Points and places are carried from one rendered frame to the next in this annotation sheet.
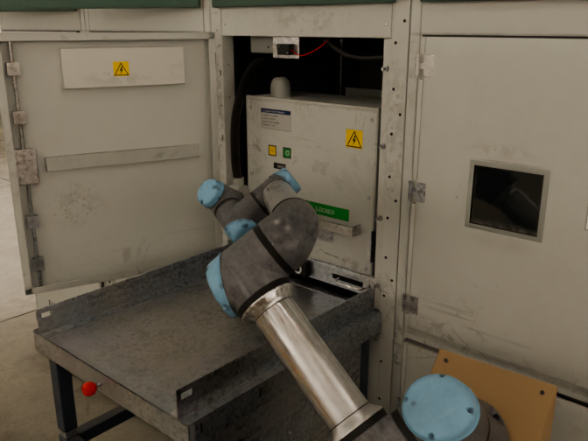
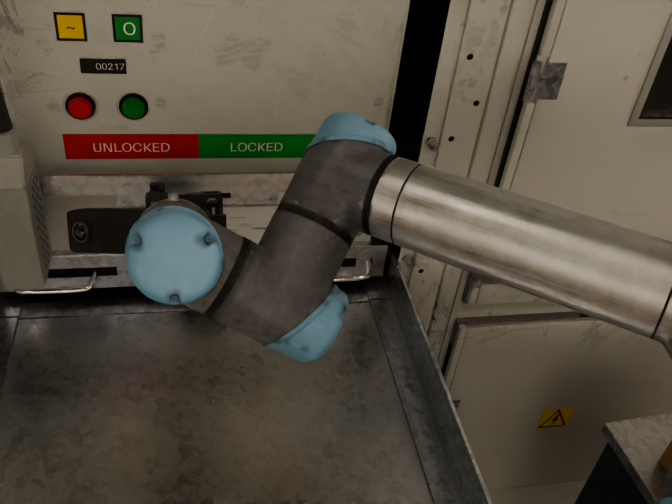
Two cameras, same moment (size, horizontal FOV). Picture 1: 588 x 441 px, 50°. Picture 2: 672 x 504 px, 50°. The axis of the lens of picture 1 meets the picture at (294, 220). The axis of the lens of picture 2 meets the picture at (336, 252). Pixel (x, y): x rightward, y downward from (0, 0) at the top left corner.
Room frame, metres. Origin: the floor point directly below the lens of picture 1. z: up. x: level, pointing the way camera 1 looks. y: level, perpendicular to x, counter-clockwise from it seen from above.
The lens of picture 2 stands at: (1.22, 0.51, 1.56)
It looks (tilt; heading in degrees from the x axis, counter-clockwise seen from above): 38 degrees down; 304
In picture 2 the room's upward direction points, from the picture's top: 7 degrees clockwise
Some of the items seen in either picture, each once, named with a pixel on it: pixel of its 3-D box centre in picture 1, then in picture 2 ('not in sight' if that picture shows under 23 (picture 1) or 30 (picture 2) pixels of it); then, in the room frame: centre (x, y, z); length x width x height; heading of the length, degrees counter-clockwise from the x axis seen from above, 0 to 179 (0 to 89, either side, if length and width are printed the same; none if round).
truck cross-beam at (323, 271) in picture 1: (308, 263); (200, 256); (1.82, -0.04, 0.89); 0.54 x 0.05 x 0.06; 49
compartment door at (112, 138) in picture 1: (121, 159); not in sight; (1.88, 0.52, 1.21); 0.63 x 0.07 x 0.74; 118
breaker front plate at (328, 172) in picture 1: (304, 185); (197, 101); (1.81, -0.03, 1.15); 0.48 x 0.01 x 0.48; 49
